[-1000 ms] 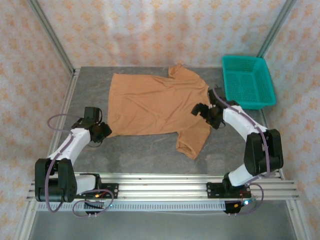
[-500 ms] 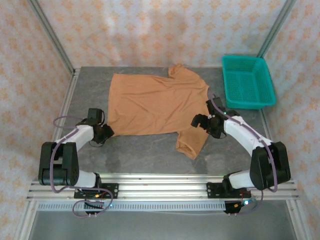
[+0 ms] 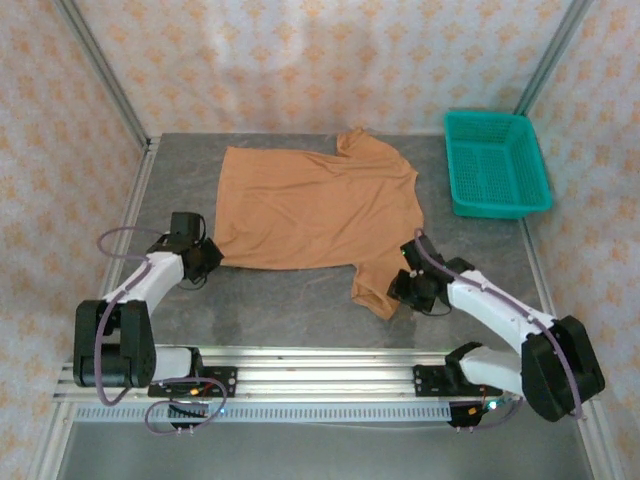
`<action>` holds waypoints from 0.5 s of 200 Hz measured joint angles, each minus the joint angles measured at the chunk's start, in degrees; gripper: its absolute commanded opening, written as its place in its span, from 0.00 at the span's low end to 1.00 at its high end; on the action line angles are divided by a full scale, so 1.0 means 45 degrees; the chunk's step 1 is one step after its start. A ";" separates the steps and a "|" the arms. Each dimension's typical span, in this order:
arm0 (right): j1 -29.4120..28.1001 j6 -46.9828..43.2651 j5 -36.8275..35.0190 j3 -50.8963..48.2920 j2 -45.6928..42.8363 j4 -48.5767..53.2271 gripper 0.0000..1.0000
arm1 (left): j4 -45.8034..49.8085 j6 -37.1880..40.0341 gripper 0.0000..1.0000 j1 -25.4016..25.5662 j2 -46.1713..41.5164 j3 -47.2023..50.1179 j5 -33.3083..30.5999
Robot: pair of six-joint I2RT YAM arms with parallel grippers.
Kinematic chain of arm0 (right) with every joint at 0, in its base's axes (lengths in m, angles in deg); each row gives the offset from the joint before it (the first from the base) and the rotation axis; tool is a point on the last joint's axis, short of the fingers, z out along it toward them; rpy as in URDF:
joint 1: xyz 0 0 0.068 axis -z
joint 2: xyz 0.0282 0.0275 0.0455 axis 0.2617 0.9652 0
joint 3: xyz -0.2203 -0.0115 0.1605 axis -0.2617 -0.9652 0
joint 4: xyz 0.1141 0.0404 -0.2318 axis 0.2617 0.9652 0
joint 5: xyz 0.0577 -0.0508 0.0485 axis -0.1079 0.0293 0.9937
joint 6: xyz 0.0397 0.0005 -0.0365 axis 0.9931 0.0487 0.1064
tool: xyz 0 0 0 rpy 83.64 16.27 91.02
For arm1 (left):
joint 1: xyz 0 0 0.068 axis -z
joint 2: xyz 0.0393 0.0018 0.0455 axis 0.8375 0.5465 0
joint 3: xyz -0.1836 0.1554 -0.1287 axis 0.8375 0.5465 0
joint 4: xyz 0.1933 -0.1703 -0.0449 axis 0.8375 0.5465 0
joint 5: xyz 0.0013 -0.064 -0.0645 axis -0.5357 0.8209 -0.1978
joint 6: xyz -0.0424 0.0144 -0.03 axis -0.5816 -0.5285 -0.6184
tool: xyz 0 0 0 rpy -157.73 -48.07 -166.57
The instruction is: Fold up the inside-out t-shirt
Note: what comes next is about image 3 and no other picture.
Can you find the tan t-shirt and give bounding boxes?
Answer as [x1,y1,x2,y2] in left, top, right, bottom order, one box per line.
[213,128,426,320]

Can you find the teal plastic basket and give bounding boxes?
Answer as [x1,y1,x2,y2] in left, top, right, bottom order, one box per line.
[443,109,554,220]

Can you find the grey metal lower panel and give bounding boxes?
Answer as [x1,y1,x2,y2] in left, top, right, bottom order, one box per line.
[54,422,596,480]

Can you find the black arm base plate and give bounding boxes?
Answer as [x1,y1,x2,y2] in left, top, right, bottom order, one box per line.
[148,366,239,400]
[413,364,501,400]

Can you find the aluminium mounting rail beam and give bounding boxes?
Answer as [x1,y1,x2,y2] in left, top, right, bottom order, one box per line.
[53,346,599,401]

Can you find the black controller bracket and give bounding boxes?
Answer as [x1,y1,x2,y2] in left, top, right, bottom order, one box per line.
[167,402,211,432]
[446,401,486,431]

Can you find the slotted grey cable duct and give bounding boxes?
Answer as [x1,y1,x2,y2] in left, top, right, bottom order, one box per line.
[74,403,454,425]

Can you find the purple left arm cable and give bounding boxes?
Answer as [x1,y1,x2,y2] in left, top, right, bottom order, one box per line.
[96,226,229,437]

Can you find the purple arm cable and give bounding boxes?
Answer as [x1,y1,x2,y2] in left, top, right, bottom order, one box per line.
[413,227,586,432]
[96,226,229,437]

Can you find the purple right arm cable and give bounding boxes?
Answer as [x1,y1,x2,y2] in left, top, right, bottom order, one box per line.
[413,227,586,432]

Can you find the aluminium frame post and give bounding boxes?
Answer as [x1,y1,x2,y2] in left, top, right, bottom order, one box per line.
[514,0,594,117]
[53,0,151,149]

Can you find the aluminium frame leg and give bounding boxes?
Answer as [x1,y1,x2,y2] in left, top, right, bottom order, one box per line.
[572,397,621,480]
[24,399,76,480]

